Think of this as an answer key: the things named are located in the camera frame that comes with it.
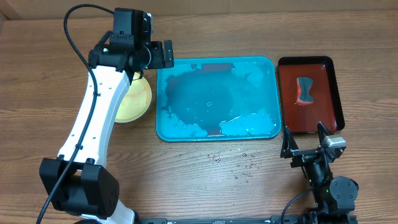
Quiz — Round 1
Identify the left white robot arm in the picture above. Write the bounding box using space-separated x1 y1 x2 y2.
39 7 174 223

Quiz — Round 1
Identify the black red lacquer tray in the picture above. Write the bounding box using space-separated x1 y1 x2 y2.
277 56 345 133

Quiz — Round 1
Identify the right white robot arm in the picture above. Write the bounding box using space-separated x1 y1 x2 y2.
275 122 359 223

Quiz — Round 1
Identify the yellow-green plate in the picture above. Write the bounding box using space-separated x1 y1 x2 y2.
115 73 152 123

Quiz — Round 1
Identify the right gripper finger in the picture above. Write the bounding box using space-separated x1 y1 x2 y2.
280 126 299 158
317 121 333 144

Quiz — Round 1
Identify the teal plastic tray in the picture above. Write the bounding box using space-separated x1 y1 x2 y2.
156 56 282 142

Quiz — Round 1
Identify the orange black sponge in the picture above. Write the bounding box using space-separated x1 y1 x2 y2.
296 77 313 106

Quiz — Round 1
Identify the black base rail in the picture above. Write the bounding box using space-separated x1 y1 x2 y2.
136 214 358 224

